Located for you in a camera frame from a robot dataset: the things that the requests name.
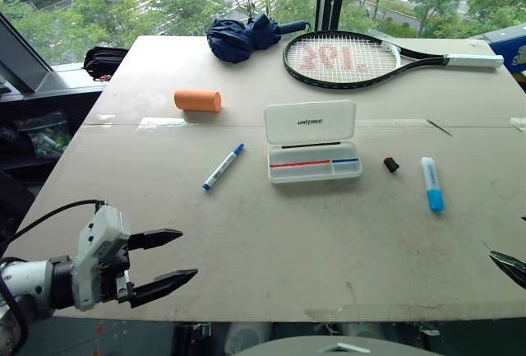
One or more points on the blue white marker pen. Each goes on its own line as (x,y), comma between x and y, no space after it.
(224,166)

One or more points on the small black eraser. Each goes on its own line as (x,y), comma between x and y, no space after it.
(391,164)

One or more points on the black bag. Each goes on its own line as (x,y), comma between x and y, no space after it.
(102,62)

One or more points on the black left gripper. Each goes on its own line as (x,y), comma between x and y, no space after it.
(110,276)

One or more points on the orange foam cylinder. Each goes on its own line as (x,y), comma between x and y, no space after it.
(198,100)

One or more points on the black white tennis racket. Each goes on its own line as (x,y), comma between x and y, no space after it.
(349,60)

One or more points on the clear plastic pencil case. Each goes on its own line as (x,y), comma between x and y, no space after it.
(311,140)

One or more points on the blue yellow box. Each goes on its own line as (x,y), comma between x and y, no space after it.
(511,49)

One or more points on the clear bag of small items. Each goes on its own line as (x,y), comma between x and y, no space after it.
(45,136)

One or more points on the navy folded umbrella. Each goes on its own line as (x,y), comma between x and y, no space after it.
(246,38)

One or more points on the blue white highlighter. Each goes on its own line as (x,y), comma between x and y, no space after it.
(432,183)

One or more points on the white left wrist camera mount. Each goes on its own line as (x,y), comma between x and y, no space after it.
(97,249)

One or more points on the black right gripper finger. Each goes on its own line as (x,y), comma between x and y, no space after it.
(509,266)

